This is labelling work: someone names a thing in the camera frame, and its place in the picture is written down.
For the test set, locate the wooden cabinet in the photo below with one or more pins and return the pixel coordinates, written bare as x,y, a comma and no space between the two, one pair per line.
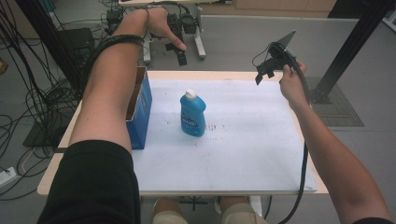
280,7

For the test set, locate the blue cardboard box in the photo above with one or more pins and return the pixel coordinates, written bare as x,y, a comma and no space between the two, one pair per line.
141,115

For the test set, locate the light wooden table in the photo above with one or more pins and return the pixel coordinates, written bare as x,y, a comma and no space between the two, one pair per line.
306,133

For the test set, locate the person's right hand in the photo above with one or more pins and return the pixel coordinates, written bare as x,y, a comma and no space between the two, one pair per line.
291,87

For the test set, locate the person's leg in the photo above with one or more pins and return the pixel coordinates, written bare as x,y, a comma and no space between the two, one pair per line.
168,211
239,211

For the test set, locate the person's left leg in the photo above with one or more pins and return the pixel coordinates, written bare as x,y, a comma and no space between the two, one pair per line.
168,211

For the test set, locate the grey floor mat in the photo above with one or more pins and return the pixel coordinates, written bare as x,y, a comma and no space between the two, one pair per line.
339,112

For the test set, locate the black metal frame post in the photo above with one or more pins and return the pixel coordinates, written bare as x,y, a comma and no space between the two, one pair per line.
351,46
46,40

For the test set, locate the black box on floor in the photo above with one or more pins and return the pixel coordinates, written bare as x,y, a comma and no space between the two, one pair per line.
76,42

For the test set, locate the blue bottle with white cap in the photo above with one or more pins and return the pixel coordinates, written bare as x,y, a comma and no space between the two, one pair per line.
193,115

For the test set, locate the black floor plate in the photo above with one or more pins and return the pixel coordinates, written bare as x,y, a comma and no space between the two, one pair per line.
40,137

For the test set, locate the black shirt sleeve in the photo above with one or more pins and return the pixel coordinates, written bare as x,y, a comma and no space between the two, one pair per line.
93,186

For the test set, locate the white-legged desk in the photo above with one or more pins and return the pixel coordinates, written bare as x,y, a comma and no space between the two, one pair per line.
200,43

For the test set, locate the white power strip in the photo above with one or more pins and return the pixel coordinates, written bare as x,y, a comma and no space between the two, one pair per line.
7,176

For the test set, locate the person's right leg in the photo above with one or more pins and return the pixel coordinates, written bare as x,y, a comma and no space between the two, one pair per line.
239,211

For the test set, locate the person's left hand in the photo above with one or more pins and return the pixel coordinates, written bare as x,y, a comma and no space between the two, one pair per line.
158,23

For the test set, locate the white table mat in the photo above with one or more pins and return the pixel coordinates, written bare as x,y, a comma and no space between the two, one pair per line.
236,149

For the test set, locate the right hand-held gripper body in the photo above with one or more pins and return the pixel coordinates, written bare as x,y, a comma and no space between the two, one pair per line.
278,60

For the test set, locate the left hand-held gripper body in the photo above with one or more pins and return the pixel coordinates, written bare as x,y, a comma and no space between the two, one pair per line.
183,23

